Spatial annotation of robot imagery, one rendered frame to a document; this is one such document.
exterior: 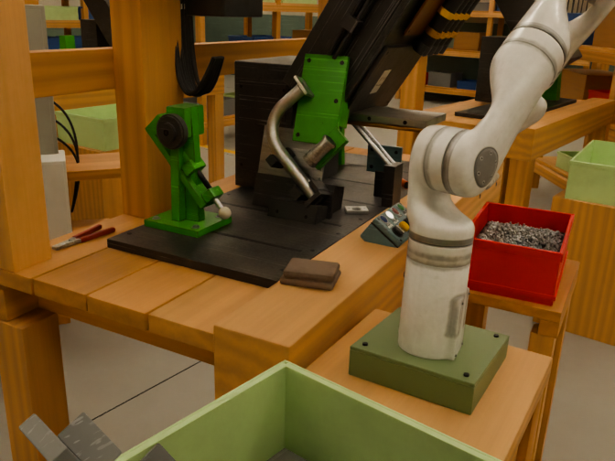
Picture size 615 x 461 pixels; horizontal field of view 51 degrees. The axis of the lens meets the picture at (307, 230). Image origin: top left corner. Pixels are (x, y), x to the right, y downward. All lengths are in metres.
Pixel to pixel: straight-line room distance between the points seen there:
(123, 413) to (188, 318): 1.38
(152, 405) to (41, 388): 1.03
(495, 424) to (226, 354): 0.41
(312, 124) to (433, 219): 0.70
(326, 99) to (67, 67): 0.58
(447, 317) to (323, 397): 0.25
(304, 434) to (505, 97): 0.52
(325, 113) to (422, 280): 0.71
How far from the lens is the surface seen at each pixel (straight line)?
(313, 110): 1.55
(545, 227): 1.70
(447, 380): 0.93
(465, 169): 0.86
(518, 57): 0.98
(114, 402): 2.51
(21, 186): 1.32
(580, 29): 1.21
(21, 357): 1.43
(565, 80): 5.50
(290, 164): 1.53
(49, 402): 1.51
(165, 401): 2.48
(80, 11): 9.53
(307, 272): 1.15
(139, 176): 1.58
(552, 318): 1.43
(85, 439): 0.43
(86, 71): 1.52
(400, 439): 0.74
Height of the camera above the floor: 1.37
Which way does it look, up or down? 19 degrees down
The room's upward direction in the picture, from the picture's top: 2 degrees clockwise
